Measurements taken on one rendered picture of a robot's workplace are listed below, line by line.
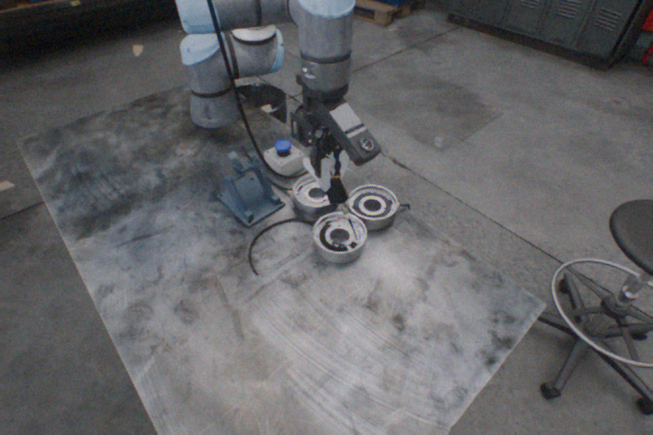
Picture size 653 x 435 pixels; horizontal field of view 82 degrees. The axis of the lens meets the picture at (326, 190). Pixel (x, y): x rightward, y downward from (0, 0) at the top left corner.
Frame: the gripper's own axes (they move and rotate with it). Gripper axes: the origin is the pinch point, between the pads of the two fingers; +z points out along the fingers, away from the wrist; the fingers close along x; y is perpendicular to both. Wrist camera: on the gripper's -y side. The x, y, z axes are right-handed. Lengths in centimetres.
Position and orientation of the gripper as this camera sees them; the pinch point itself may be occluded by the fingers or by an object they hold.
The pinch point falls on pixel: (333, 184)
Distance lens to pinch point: 70.5
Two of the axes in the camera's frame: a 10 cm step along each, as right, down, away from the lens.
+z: 0.0, 7.3, 6.8
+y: -6.8, -5.0, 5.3
